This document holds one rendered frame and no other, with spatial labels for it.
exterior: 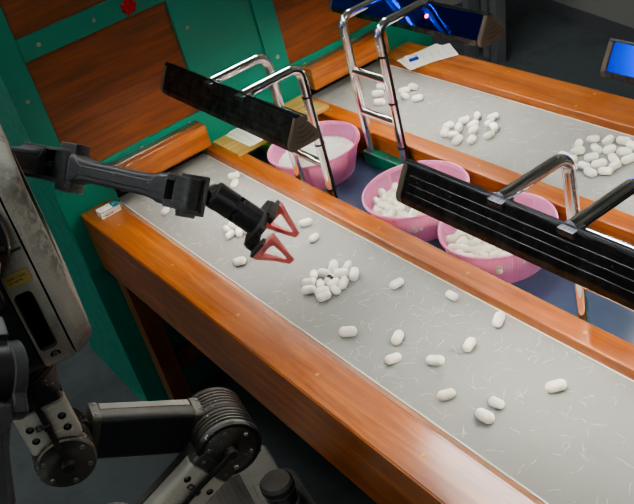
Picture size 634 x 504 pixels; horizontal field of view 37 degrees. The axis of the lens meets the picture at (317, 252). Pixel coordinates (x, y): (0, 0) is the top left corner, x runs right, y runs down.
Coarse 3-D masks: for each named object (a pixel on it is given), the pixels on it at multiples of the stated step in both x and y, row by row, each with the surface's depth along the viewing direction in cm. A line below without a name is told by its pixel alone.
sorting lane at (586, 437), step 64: (256, 192) 254; (320, 256) 220; (384, 256) 214; (320, 320) 200; (384, 320) 195; (448, 320) 190; (512, 320) 185; (384, 384) 179; (448, 384) 175; (512, 384) 171; (576, 384) 167; (512, 448) 158; (576, 448) 155
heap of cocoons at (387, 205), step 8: (392, 184) 240; (384, 192) 237; (392, 192) 236; (376, 200) 235; (384, 200) 235; (392, 200) 233; (376, 208) 232; (384, 208) 233; (392, 208) 230; (400, 208) 229; (408, 208) 230; (392, 216) 227; (400, 216) 228; (408, 216) 225
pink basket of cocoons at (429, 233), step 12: (396, 168) 241; (444, 168) 238; (456, 168) 234; (372, 180) 238; (384, 180) 240; (396, 180) 241; (468, 180) 227; (372, 192) 237; (372, 204) 236; (384, 216) 222; (420, 216) 219; (408, 228) 223; (432, 228) 223
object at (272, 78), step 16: (240, 64) 229; (272, 64) 234; (208, 80) 227; (272, 80) 217; (304, 80) 222; (240, 96) 214; (272, 96) 238; (304, 96) 224; (320, 128) 230; (320, 144) 231; (320, 160) 234; (304, 176) 252; (336, 192) 239
